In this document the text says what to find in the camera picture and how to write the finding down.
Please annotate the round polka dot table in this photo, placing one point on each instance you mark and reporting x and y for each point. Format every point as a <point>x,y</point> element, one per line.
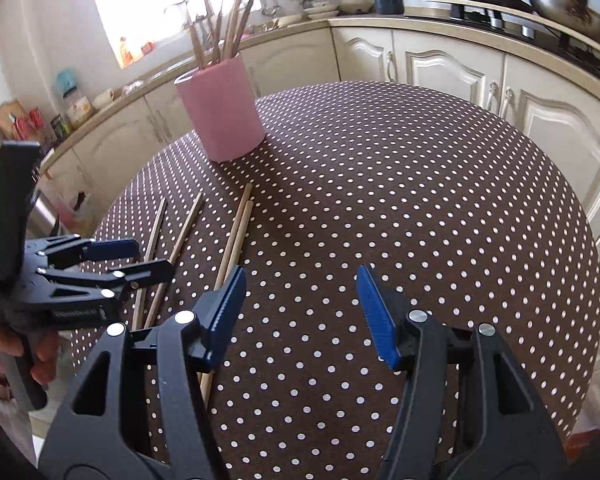
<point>380,185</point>

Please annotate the stack of white plates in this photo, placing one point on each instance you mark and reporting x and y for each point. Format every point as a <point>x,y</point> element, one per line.
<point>321,11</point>

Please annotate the beige kitchen countertop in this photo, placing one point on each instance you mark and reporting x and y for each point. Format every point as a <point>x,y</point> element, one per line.
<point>360,19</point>

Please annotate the bright window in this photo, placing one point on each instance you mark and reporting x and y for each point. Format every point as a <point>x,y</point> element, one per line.
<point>145,5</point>

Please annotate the light wooden chopstick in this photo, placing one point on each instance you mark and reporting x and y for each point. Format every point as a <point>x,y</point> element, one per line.
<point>235,232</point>
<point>180,242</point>
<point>239,240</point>
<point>152,250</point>

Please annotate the jar with teal lid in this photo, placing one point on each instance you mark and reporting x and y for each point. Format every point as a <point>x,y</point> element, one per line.
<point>75,105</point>

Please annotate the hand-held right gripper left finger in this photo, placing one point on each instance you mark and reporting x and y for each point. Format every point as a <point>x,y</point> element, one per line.
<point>225,310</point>

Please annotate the wooden cutting board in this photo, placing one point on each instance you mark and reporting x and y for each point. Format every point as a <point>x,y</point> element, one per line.
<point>5,117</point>

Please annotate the pink cylindrical utensil holder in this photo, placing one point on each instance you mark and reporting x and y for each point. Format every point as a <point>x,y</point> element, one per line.
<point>225,115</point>

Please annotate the steel wok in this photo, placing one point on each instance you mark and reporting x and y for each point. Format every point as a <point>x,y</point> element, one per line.
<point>570,15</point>

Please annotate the white bowl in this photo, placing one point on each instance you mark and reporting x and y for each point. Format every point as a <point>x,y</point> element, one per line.
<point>356,6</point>

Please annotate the bunch of wooden chopsticks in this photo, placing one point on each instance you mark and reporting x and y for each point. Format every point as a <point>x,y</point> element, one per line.
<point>230,42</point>

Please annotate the small cream bowl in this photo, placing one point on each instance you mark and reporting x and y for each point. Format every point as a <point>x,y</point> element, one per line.
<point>103,100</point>

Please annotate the black gas stove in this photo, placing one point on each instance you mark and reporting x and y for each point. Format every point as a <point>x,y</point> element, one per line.
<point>505,22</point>

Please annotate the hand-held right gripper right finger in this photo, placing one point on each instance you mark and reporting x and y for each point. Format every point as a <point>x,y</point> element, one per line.
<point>377,315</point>

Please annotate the orange packet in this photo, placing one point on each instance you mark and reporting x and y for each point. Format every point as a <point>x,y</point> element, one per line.
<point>125,52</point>

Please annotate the pink plastic bag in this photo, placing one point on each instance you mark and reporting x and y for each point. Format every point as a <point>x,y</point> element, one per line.
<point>72,217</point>

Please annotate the small seasoning bottles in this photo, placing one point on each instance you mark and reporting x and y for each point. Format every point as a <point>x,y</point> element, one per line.
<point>60,126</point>

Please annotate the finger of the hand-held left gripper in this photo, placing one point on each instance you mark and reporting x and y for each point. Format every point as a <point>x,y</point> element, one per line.
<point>112,248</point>
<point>150,270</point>

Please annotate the cream kitchen cabinets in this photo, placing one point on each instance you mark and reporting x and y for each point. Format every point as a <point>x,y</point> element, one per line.
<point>440,75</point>

